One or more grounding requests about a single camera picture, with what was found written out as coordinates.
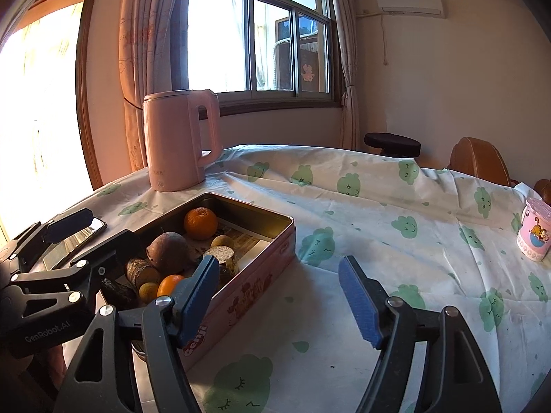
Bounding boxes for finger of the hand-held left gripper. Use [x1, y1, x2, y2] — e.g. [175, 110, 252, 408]
[10, 229, 144, 307]
[8, 207, 95, 264]

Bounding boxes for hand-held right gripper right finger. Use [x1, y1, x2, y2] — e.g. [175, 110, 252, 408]
[338, 255, 502, 413]

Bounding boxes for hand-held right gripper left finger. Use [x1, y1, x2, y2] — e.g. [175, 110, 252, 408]
[54, 255, 221, 413]

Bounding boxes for striped brown roll slice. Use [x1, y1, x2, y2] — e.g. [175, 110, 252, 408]
[125, 258, 162, 288]

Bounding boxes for medium mandarin orange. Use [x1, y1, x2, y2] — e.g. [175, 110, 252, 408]
[157, 274, 186, 298]

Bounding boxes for dark brown date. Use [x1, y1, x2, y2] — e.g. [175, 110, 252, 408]
[101, 278, 138, 310]

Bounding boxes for purple passion fruit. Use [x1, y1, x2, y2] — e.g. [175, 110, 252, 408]
[146, 231, 190, 274]

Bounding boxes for round macaron cookie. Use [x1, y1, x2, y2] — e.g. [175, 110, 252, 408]
[203, 245, 240, 288]

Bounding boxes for pink metal tin box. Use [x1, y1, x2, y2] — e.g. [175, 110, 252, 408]
[101, 192, 297, 373]

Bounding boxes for large mandarin orange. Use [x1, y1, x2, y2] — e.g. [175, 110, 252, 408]
[184, 207, 218, 241]

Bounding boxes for black smartphone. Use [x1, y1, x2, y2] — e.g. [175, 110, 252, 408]
[43, 217, 108, 269]

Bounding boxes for printed paper sheet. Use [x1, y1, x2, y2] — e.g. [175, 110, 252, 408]
[189, 217, 276, 276]

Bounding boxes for cloud print tablecloth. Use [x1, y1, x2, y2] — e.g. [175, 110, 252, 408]
[56, 144, 551, 413]

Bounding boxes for wooden framed glass door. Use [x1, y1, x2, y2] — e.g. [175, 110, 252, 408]
[0, 0, 104, 242]

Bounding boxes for pink electric kettle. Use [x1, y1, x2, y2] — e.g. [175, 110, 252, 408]
[142, 89, 223, 192]

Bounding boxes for black round stool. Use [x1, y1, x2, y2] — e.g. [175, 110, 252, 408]
[364, 132, 422, 158]

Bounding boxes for orange patterned curtain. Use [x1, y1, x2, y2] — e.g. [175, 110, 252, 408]
[118, 0, 186, 173]

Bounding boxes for brown leather chair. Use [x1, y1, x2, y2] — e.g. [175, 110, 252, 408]
[448, 137, 513, 188]

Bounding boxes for pink cartoon cup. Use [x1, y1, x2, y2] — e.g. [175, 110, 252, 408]
[516, 197, 551, 262]

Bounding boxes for pale beige curtain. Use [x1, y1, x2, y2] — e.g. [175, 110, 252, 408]
[329, 0, 360, 151]

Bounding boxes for sliding glass window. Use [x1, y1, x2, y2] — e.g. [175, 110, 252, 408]
[172, 0, 345, 115]

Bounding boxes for white air conditioner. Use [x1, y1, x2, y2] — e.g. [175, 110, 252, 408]
[376, 0, 445, 20]

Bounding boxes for air conditioner hose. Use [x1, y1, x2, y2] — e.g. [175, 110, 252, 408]
[381, 14, 390, 67]

